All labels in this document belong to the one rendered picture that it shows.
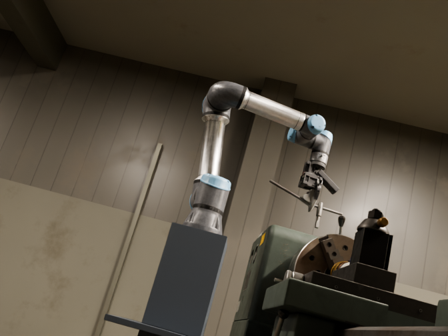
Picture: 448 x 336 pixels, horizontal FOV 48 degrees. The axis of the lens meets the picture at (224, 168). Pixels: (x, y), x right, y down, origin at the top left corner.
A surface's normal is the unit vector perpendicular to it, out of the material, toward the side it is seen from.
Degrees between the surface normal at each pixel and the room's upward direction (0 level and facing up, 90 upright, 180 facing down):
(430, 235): 90
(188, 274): 90
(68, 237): 90
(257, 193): 90
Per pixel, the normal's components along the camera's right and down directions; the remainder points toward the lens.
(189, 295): 0.00, -0.33
